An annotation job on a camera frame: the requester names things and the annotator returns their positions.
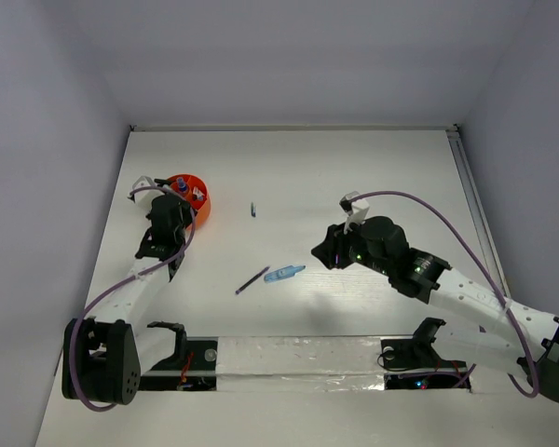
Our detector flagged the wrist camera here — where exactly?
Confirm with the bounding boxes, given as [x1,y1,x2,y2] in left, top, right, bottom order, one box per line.
[128,175,159,210]
[339,191,370,234]

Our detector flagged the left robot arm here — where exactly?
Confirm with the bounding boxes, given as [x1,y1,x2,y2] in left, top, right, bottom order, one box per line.
[61,187,197,413]

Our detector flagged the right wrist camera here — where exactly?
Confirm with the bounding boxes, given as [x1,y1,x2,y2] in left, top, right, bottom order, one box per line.
[339,191,370,234]

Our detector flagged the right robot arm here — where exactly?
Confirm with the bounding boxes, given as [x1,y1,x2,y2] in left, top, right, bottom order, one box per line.
[311,216,559,403]

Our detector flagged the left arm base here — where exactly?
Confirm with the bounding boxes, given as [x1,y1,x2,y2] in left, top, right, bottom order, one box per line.
[136,321,218,392]

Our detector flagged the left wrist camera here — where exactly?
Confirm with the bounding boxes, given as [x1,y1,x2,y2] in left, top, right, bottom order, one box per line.
[128,175,159,210]

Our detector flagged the purple pen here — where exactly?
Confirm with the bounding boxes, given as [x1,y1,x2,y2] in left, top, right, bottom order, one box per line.
[235,265,271,295]

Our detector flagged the aluminium side rail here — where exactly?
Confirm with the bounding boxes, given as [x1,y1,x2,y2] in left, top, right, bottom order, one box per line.
[446,130,511,298]

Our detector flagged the orange highlighter black body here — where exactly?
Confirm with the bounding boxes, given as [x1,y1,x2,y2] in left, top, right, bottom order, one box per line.
[154,178,173,186]

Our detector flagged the orange round container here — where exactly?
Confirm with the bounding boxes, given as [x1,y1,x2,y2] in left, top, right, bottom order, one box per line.
[167,173,211,229]

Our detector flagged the blue item in container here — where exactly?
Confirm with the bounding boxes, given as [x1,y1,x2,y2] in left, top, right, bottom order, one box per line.
[176,176,189,194]

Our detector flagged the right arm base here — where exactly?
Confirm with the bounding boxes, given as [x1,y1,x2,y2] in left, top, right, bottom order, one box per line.
[376,318,470,390]

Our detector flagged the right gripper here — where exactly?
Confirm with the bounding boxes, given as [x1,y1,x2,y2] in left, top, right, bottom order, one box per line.
[311,214,392,277]

